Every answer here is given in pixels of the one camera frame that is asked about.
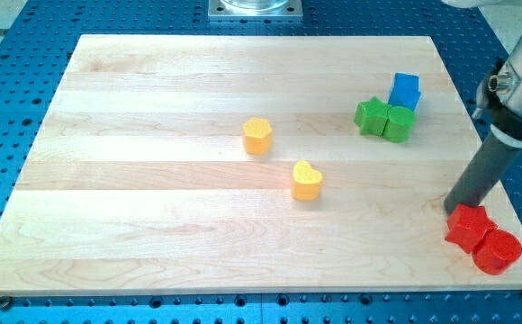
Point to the green star block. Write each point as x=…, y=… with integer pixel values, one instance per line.
x=371, y=116

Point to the light wooden board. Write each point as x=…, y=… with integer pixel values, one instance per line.
x=138, y=181

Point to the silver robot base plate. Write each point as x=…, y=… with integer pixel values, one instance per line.
x=254, y=10

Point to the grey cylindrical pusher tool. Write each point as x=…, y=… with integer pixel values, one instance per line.
x=495, y=155

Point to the green cylinder block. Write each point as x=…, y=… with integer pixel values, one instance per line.
x=400, y=122

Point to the red star block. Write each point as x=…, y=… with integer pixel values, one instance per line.
x=468, y=226

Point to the red cylinder block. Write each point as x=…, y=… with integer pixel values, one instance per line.
x=497, y=252

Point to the yellow heart block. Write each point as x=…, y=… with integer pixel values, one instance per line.
x=306, y=181

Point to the blue cube block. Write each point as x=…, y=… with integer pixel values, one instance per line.
x=405, y=91

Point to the yellow hexagon block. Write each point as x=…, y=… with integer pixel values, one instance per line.
x=257, y=136

